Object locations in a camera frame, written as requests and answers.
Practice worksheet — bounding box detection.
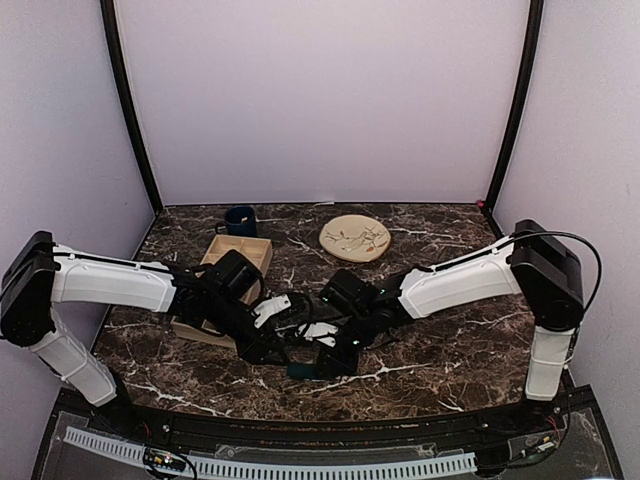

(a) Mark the black corner frame post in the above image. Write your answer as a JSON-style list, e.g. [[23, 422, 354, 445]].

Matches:
[[481, 0, 544, 218], [99, 0, 164, 216]]

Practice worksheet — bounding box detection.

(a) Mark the blue enamel mug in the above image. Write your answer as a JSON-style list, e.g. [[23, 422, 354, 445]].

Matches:
[[214, 205, 258, 238]]

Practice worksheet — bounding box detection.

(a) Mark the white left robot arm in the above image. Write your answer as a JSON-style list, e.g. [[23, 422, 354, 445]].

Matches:
[[1, 231, 291, 436]]

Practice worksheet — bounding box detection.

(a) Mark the black right corner frame post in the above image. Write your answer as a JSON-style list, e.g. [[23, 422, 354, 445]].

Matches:
[[481, 0, 544, 218]]

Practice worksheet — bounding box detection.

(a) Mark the black left corner frame post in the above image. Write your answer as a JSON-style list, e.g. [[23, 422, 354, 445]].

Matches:
[[99, 0, 164, 216]]

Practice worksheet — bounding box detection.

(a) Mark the wooden compartment box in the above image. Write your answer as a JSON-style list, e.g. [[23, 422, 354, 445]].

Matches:
[[170, 234, 273, 349]]

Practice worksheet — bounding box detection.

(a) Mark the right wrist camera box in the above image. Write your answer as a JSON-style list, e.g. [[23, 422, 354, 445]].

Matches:
[[296, 322, 339, 347]]

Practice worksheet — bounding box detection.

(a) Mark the dark green sock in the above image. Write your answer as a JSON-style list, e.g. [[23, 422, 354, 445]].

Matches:
[[286, 363, 316, 381]]

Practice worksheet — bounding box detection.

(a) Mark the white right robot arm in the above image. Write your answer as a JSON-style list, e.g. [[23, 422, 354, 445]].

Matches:
[[312, 219, 603, 434]]

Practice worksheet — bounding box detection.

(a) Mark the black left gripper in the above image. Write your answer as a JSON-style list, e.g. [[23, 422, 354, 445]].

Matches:
[[206, 292, 290, 366]]

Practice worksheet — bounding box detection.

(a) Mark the bird pattern ceramic plate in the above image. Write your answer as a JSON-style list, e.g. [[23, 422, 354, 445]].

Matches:
[[319, 214, 392, 263]]

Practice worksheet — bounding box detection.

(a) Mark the white slotted cable duct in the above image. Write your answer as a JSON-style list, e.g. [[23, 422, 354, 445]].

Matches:
[[63, 427, 478, 479]]

